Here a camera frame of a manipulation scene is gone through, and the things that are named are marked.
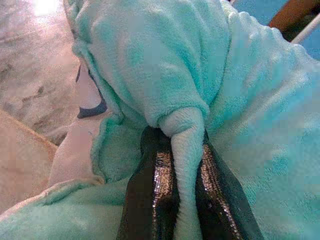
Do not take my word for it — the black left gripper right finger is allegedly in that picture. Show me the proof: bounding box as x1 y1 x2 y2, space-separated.
194 130 266 240

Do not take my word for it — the thin white rod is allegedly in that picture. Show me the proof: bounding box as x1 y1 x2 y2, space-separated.
291 14 320 45

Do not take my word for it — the beige furniture edge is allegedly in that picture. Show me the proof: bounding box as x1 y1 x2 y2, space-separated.
0 109 59 213

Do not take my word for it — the brown wooden furniture piece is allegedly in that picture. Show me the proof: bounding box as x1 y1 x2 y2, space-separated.
267 0 320 42

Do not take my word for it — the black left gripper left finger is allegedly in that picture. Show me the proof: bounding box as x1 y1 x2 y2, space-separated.
116 126 181 240

